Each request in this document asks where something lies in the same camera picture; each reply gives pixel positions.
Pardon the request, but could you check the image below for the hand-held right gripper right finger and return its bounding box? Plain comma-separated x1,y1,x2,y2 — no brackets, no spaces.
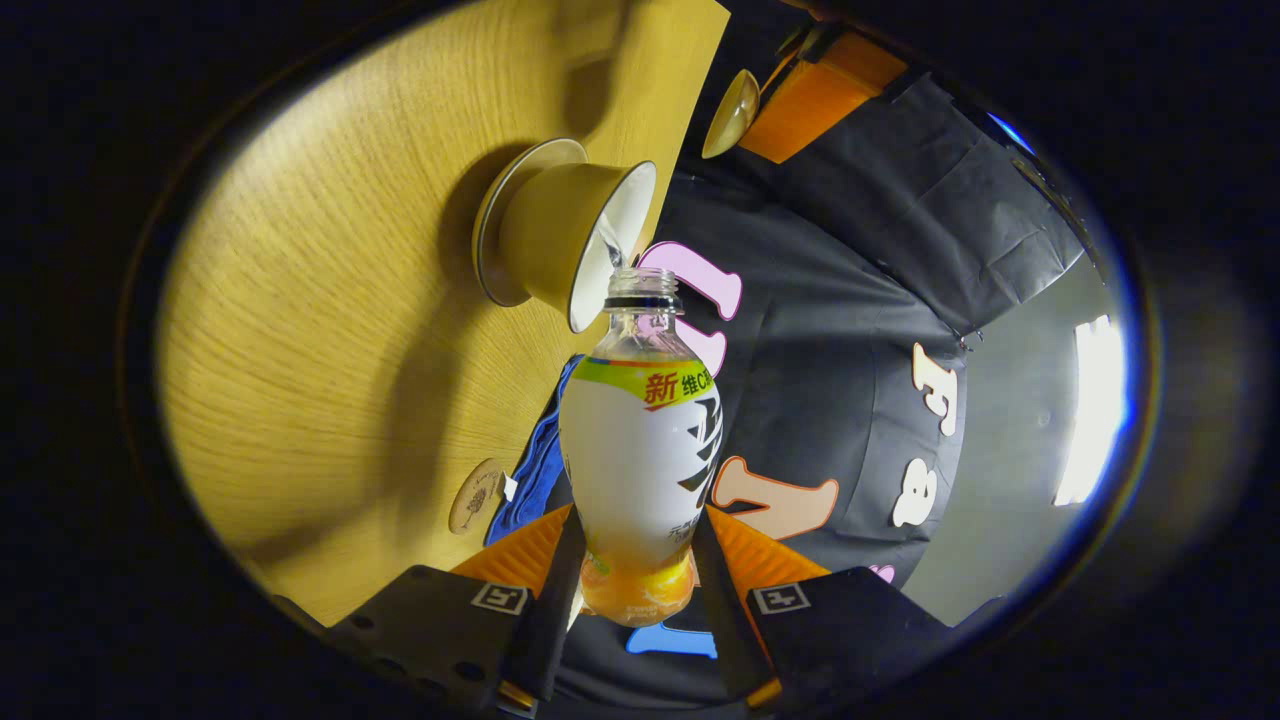
692,505,951,711

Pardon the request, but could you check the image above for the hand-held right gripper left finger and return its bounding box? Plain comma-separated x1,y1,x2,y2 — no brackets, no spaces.
325,503,587,717

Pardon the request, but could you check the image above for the cream teacup lid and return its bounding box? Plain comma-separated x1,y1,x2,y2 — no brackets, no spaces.
700,68,761,160

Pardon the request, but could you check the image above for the round cork coaster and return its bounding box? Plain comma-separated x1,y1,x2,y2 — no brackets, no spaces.
448,458,506,536

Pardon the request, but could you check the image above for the white label water bottle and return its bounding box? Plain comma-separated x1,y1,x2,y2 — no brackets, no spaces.
558,266,723,629

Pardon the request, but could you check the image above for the cream ceramic teacup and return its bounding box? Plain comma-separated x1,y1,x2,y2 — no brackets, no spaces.
497,160,658,334

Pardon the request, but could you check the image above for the blue folded towel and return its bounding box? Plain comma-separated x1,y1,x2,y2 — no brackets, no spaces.
484,355,586,547

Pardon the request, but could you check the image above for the black backdrop cloth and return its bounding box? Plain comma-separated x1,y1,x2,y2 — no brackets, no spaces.
545,0,1091,706

